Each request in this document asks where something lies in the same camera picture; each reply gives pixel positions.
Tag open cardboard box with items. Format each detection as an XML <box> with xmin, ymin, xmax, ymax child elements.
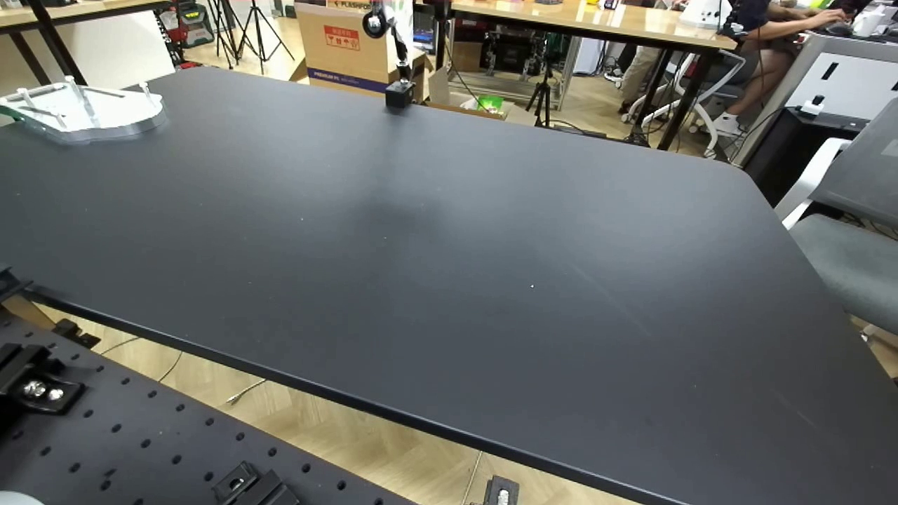
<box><xmin>431</xmin><ymin>67</ymin><xmax>516</xmax><ymax>125</ymax></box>

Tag small black tripod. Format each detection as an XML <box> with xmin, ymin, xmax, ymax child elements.
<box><xmin>526</xmin><ymin>53</ymin><xmax>560</xmax><ymax>132</ymax></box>

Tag large cardboard box red label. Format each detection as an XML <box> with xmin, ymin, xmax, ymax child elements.
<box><xmin>293</xmin><ymin>0</ymin><xmax>433</xmax><ymax>97</ymax></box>

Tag long wooden desk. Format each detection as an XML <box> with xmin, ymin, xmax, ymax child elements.
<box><xmin>447</xmin><ymin>0</ymin><xmax>742</xmax><ymax>151</ymax></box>

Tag black tripod with spread legs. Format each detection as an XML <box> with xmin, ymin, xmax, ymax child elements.
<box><xmin>207</xmin><ymin>0</ymin><xmax>297</xmax><ymax>67</ymax></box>

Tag seated person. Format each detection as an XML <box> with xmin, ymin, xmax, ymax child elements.
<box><xmin>621</xmin><ymin>0</ymin><xmax>851</xmax><ymax>144</ymax></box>

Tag black perforated breadboard plate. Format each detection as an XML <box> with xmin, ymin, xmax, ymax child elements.
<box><xmin>0</xmin><ymin>271</ymin><xmax>415</xmax><ymax>505</ymax></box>

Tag white cabinet with slot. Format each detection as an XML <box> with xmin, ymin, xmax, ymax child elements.
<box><xmin>784</xmin><ymin>32</ymin><xmax>898</xmax><ymax>125</ymax></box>

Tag black clamp block with bolts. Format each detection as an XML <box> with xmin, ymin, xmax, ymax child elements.
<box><xmin>0</xmin><ymin>344</ymin><xmax>87</xmax><ymax>418</ymax></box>

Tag wooden table black legs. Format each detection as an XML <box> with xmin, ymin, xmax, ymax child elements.
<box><xmin>0</xmin><ymin>0</ymin><xmax>178</xmax><ymax>87</ymax></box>

